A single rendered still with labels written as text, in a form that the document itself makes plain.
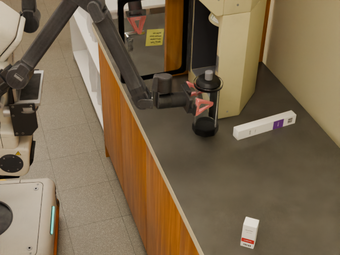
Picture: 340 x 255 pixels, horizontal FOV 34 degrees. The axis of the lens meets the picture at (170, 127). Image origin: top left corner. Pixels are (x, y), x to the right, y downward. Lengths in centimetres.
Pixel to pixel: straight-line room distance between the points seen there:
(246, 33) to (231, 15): 11
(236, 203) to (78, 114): 220
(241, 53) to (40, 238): 130
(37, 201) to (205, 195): 120
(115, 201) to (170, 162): 123
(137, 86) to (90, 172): 156
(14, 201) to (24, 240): 28
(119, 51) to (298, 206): 82
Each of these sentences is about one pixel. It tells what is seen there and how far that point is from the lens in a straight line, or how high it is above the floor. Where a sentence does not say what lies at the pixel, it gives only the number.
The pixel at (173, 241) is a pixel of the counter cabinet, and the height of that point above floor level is 60.
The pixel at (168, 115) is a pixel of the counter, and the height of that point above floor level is 94.
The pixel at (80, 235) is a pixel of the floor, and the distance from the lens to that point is 314.
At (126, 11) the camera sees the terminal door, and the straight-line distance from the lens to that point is 230.
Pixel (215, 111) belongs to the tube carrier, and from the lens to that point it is 212.
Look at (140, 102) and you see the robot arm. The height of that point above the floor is 117.
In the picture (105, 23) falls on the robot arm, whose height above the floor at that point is 144.
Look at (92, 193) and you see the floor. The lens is 337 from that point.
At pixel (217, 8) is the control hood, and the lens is 207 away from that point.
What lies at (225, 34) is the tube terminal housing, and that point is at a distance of 214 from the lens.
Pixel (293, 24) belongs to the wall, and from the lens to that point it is 252.
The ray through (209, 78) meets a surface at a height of 123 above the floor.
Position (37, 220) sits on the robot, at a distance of 287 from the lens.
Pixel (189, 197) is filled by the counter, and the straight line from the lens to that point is 198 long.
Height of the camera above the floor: 232
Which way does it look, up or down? 37 degrees down
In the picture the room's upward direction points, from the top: 1 degrees clockwise
